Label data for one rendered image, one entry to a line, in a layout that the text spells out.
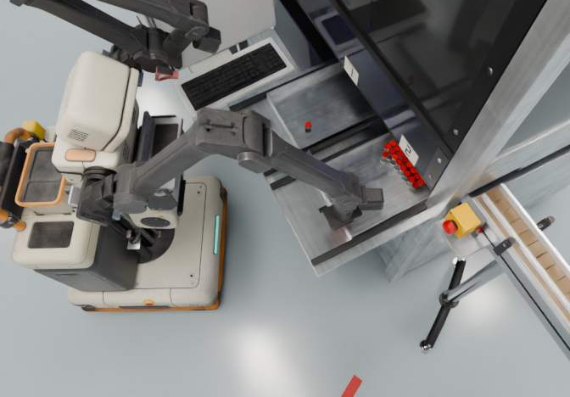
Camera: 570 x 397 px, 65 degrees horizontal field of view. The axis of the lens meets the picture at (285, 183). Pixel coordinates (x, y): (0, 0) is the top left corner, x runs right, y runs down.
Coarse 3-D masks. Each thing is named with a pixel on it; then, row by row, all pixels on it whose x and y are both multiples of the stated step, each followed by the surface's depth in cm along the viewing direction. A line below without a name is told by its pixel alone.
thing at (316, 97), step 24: (336, 72) 164; (288, 96) 160; (312, 96) 160; (336, 96) 159; (360, 96) 158; (288, 120) 156; (312, 120) 155; (336, 120) 155; (360, 120) 150; (312, 144) 148
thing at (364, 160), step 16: (368, 144) 148; (384, 144) 150; (336, 160) 146; (352, 160) 148; (368, 160) 147; (368, 176) 145; (384, 176) 145; (384, 192) 142; (400, 192) 142; (416, 192) 142; (384, 208) 140; (400, 208) 140; (352, 224) 138; (368, 224) 138
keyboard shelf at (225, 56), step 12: (252, 48) 181; (276, 48) 180; (204, 60) 180; (216, 60) 180; (228, 60) 179; (192, 72) 178; (204, 72) 177; (276, 72) 175; (288, 72) 175; (180, 84) 175; (252, 84) 173; (264, 84) 173; (180, 96) 173; (228, 96) 171; (240, 96) 172; (192, 108) 170; (216, 108) 170
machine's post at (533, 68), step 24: (552, 0) 65; (552, 24) 67; (528, 48) 73; (552, 48) 69; (504, 72) 81; (528, 72) 76; (552, 72) 75; (504, 96) 84; (528, 96) 80; (480, 120) 94; (504, 120) 87; (480, 144) 98; (504, 144) 100; (456, 168) 111; (480, 168) 108; (432, 192) 130; (456, 192) 118; (432, 216) 138; (408, 240) 166; (408, 264) 190
